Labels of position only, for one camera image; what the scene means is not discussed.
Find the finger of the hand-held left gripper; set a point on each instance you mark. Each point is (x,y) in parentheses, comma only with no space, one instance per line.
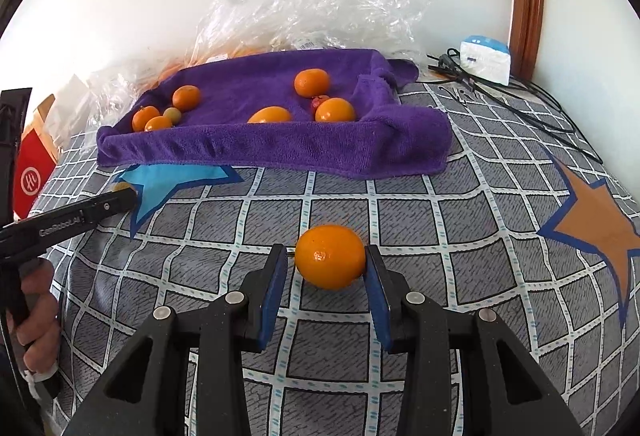
(110,208)

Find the clear plastic bag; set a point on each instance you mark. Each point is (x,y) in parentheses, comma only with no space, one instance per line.
(310,11)
(125,76)

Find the cardboard box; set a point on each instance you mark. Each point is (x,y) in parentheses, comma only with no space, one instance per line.
(47,116)

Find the grey checked blanket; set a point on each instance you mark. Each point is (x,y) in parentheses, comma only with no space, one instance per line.
(450,226)

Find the small red fruit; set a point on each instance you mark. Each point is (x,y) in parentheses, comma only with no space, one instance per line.
(318,101)

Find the purple towel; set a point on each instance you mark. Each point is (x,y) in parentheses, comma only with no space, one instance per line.
(300,146)

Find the white and blue box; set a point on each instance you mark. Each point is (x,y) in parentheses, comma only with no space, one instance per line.
(485,58)

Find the red box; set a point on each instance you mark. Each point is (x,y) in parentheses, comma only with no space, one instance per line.
(32,176)

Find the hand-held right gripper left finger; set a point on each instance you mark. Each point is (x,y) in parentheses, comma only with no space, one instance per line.
(272,296)

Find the large orange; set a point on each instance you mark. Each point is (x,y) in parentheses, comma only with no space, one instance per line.
(330,261)

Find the person's left hand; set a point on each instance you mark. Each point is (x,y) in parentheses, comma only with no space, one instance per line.
(42,316)

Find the mandarin orange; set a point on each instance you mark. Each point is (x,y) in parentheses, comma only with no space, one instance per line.
(311,82)
(186,97)
(159,124)
(270,116)
(142,117)
(335,112)

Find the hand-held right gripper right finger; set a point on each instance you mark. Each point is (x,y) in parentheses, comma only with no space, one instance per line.
(377,301)

